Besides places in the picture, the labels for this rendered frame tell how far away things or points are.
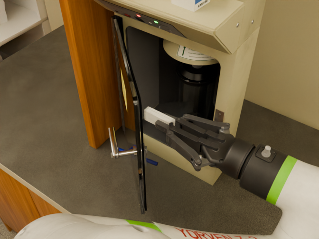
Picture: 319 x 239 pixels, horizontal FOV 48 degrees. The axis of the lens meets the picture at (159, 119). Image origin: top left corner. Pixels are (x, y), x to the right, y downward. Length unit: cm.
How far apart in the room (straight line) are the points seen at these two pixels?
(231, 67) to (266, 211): 46
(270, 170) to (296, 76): 65
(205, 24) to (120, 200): 60
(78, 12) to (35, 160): 51
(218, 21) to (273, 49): 63
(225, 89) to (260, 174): 24
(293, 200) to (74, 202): 62
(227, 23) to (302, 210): 33
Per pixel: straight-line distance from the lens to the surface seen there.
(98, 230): 31
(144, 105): 110
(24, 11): 201
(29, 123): 130
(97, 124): 110
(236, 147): 67
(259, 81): 132
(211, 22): 62
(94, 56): 97
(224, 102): 83
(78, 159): 115
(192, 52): 84
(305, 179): 65
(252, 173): 65
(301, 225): 66
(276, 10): 118
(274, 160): 66
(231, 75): 78
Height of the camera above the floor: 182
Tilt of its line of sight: 45 degrees down
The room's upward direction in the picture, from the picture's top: straight up
